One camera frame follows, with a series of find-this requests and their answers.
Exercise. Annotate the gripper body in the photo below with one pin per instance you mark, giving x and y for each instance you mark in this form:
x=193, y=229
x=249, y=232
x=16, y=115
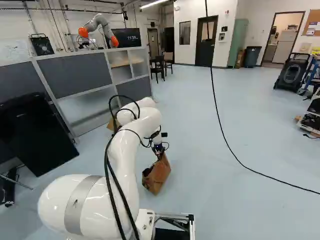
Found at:
x=158, y=145

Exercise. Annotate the brown paper grocery bag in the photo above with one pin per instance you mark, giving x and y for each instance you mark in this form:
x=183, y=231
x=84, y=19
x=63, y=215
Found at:
x=160, y=172

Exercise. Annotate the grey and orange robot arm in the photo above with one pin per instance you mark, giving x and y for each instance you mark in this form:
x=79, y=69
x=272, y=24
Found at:
x=98, y=25

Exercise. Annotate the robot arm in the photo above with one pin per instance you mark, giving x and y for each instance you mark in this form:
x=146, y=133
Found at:
x=147, y=117

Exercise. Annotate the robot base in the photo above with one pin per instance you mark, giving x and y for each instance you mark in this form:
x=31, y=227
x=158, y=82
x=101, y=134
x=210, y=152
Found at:
x=172, y=225

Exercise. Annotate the cardboard box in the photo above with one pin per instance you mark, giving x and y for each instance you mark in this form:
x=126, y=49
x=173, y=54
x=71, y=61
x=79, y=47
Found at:
x=111, y=125

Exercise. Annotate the black wooden chair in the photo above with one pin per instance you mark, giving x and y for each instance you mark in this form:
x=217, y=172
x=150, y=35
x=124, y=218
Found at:
x=157, y=67

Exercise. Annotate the grey and white partition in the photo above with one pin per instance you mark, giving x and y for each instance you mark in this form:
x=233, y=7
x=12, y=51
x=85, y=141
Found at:
x=75, y=72

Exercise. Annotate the black door with window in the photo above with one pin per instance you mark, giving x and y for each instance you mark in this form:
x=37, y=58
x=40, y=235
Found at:
x=206, y=42

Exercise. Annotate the black flat panel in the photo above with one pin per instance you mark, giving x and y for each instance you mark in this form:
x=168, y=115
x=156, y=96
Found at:
x=37, y=135

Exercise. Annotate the dark trash bin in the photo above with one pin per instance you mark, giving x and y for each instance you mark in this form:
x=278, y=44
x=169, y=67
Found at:
x=252, y=57

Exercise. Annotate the black wheeled equipment case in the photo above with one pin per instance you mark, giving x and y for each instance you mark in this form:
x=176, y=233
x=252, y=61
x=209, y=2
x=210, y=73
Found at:
x=292, y=72

